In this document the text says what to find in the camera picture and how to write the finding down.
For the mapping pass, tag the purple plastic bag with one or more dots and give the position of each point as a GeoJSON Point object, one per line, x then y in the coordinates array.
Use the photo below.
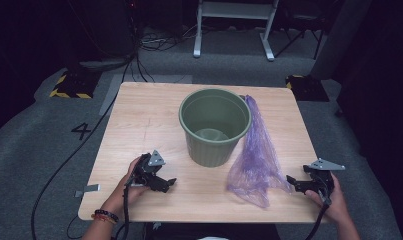
{"type": "Point", "coordinates": [255, 166]}

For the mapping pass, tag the white metal stand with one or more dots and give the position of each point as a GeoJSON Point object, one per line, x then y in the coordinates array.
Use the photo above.
{"type": "Point", "coordinates": [235, 10]}

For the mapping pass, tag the green plastic bin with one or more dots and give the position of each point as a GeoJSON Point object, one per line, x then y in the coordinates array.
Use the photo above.
{"type": "Point", "coordinates": [205, 153]}

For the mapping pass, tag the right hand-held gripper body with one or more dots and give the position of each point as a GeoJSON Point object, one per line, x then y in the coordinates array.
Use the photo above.
{"type": "Point", "coordinates": [322, 180]}

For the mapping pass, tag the grey column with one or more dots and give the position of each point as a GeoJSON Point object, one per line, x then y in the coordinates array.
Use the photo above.
{"type": "Point", "coordinates": [342, 36]}

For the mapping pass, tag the black yellow striped base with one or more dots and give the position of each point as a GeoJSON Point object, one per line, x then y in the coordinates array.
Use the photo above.
{"type": "Point", "coordinates": [307, 88]}
{"type": "Point", "coordinates": [72, 88]}

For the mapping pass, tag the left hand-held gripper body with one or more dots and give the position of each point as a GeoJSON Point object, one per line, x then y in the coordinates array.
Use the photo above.
{"type": "Point", "coordinates": [149, 171]}

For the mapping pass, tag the person's right hand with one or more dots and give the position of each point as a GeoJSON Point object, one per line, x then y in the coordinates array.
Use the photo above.
{"type": "Point", "coordinates": [337, 206]}

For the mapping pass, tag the small grey tape piece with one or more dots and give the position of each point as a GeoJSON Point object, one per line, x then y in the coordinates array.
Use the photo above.
{"type": "Point", "coordinates": [89, 189]}

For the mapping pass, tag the black folding stand legs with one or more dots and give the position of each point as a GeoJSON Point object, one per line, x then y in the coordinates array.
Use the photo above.
{"type": "Point", "coordinates": [302, 31]}

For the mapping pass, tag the person's left hand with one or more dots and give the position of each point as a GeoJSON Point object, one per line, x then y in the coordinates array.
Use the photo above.
{"type": "Point", "coordinates": [120, 200]}

